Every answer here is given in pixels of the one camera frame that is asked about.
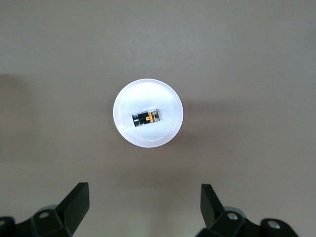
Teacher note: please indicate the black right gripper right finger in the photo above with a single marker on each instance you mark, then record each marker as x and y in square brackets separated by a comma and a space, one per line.
[209, 207]

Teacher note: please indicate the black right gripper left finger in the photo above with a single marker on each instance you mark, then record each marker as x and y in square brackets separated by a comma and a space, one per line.
[74, 205]

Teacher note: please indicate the orange and black push-button switch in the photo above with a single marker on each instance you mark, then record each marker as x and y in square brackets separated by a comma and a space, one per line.
[145, 119]

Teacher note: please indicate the pale pink round plate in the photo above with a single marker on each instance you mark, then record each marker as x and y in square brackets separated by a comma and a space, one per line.
[148, 96]

